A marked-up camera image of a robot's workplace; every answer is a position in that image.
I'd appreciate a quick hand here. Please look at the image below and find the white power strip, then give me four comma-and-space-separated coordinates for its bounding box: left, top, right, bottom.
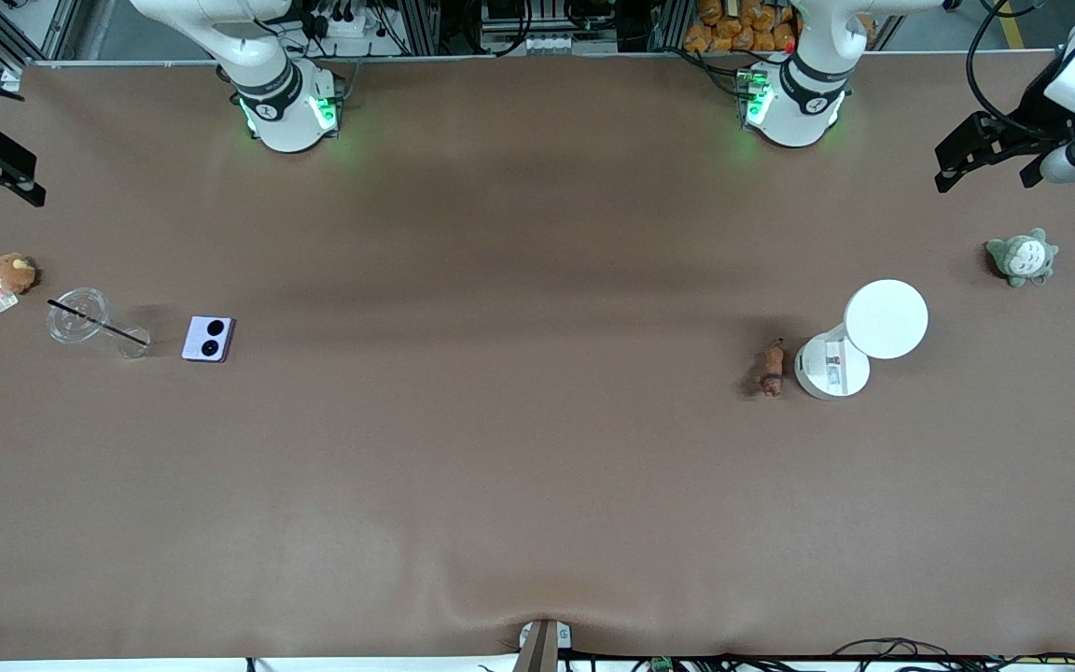
309, 0, 380, 38

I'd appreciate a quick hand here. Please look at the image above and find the clear plastic cup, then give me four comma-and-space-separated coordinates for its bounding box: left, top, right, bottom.
45, 287, 152, 361

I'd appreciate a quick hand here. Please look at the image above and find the lavender flip phone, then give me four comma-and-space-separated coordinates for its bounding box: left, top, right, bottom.
180, 315, 237, 364

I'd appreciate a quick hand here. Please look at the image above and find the green totoro plush toy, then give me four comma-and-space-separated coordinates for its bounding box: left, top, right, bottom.
984, 228, 1060, 288

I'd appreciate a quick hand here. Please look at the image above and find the black drinking straw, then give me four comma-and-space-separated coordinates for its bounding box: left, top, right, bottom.
47, 298, 150, 349

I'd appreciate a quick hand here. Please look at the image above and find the white round table lamp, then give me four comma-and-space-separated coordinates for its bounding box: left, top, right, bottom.
793, 278, 929, 402

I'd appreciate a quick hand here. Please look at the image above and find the aluminium frame profile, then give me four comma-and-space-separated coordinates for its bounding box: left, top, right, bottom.
0, 0, 81, 99

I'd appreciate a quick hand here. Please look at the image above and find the brown lion statue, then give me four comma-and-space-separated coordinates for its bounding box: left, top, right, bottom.
756, 338, 788, 399

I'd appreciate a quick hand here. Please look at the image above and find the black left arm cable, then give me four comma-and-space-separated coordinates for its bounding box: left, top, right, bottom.
967, 0, 1038, 132

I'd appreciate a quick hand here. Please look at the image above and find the orange packaged snacks pile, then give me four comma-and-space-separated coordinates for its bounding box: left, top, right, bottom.
684, 0, 802, 54

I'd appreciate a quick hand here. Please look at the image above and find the metal table edge bracket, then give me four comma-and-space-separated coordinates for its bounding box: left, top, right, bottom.
517, 619, 573, 672

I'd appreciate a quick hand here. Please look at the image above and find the brown plush toy with tag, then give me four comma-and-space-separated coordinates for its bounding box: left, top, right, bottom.
0, 252, 38, 314

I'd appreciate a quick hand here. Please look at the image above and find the black floor cable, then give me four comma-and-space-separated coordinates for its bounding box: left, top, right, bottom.
831, 637, 1075, 672

